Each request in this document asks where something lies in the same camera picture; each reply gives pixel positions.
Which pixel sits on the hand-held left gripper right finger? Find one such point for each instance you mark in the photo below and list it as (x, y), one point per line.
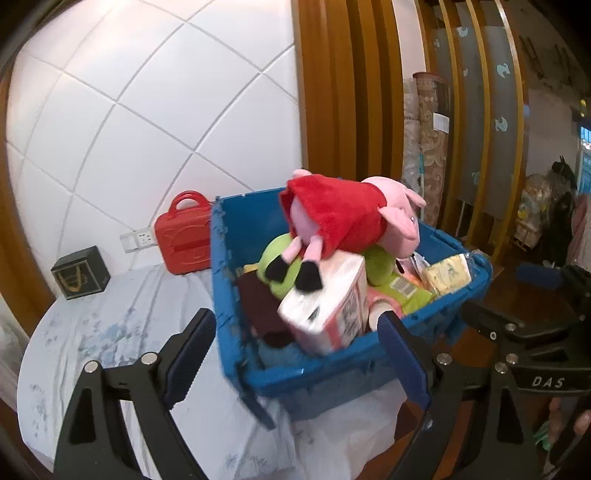
(401, 360)

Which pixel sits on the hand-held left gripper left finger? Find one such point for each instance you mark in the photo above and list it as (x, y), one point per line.
(191, 350)

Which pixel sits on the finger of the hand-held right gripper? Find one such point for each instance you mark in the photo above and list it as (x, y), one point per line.
(489, 323)
(538, 275)

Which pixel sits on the yellow packet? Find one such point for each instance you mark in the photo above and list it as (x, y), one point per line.
(448, 274)

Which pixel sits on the pink and green wipes packet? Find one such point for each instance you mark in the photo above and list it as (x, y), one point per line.
(406, 290)

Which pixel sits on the blue plastic crate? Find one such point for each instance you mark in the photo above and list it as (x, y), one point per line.
(323, 374)

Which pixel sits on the dark maroon knitted cloth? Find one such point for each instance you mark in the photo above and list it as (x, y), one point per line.
(263, 309)

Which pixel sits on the pink white tissue pack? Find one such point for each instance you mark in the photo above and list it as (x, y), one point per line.
(323, 309)

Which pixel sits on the pink pig plush toy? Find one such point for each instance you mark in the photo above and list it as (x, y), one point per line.
(341, 212)

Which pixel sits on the person's right hand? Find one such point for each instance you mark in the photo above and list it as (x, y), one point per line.
(579, 424)

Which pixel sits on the dark hanging clothes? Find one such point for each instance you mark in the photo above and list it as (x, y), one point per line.
(563, 207)

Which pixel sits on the floral tablecloth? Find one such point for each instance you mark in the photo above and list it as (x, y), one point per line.
(115, 323)

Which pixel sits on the red plastic carry case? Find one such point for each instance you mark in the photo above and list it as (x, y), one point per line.
(182, 244)

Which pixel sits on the green plush toy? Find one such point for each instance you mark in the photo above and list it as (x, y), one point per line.
(274, 251)

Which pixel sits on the black gift box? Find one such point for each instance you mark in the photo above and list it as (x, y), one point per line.
(78, 277)

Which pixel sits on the beige patterned rolled carpet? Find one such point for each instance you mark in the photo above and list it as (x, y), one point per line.
(436, 138)

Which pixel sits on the wooden frosted glass partition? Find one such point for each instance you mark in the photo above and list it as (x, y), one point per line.
(480, 92)

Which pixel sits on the white wall socket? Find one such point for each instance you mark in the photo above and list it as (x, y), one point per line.
(146, 237)

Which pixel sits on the white wall switch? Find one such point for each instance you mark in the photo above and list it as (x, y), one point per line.
(129, 241)

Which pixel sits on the wooden wall trim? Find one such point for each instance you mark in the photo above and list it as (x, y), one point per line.
(18, 230)

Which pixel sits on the wooden door frame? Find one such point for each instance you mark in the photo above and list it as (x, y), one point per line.
(341, 92)

